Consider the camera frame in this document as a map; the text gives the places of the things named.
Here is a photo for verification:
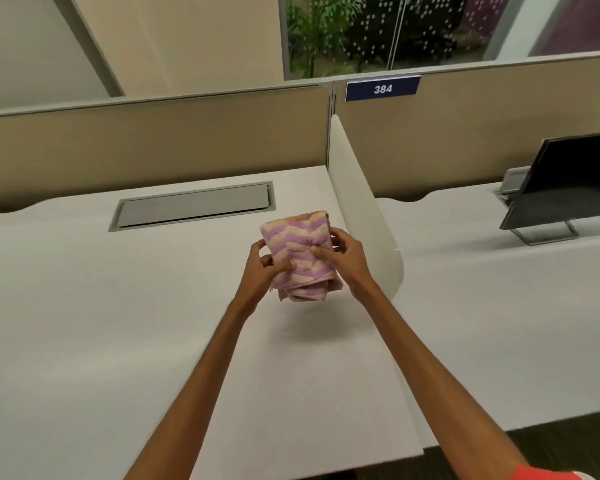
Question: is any pink striped cloth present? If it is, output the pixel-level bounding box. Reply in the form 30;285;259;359
259;209;345;303

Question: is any person's right hand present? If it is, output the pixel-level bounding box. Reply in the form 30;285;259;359
309;227;377;303

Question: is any green potted plant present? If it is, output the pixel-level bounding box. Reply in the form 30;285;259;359
285;0;351;79

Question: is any white desk divider panel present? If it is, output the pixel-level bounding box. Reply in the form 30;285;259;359
326;113;405;303

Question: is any red and white jacket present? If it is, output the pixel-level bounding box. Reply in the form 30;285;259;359
509;464;599;480

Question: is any blue number sign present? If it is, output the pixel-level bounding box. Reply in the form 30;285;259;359
345;74;423;103

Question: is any person's right forearm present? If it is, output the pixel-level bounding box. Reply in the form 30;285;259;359
352;284;529;480

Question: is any grey monitor stand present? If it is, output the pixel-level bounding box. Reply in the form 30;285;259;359
509;219;580;247

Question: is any person's left forearm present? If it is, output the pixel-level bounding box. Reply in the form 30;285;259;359
123;299;261;480

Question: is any wide beige partition panel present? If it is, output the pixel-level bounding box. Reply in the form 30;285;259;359
0;79;335;214

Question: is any glass window wall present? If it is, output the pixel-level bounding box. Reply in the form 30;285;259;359
279;0;600;81

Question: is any neighbouring white desk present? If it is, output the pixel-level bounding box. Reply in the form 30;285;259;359
375;182;600;451

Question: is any grey cable tray cover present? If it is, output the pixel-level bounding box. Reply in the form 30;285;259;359
107;181;276;233

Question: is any open grey cable flap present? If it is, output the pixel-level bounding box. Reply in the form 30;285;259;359
493;165;532;205

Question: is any black monitor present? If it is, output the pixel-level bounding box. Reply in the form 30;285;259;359
499;130;600;231

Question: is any person's left hand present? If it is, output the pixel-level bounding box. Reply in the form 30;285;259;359
233;238;294;316

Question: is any beige partition panel with sign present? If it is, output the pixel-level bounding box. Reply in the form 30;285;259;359
332;49;600;203

